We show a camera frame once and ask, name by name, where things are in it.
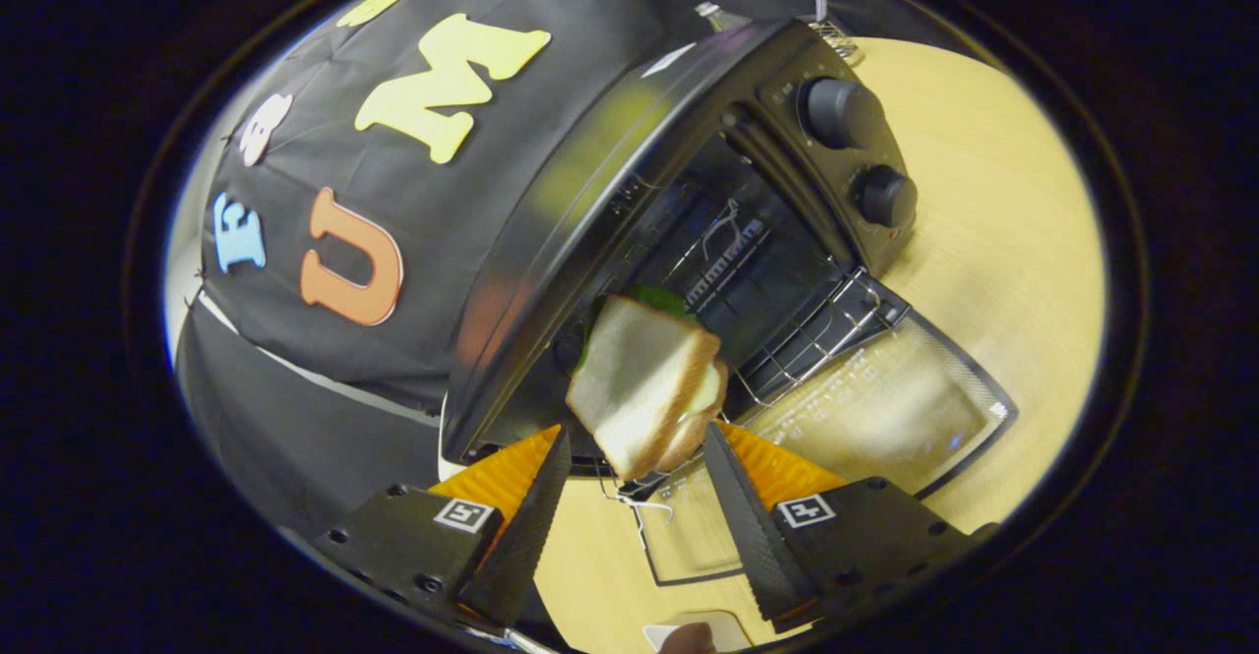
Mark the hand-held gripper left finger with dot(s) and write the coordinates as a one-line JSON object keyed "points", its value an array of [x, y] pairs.
{"points": [[526, 536]]}

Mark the black toaster oven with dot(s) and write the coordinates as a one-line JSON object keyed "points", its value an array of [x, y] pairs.
{"points": [[561, 241]]}

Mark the white bread sandwich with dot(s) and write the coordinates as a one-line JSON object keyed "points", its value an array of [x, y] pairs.
{"points": [[639, 388]]}

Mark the small white rectangular tray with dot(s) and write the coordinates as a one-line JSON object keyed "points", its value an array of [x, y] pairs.
{"points": [[733, 624]]}

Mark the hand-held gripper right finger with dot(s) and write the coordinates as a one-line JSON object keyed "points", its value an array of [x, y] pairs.
{"points": [[752, 526]]}

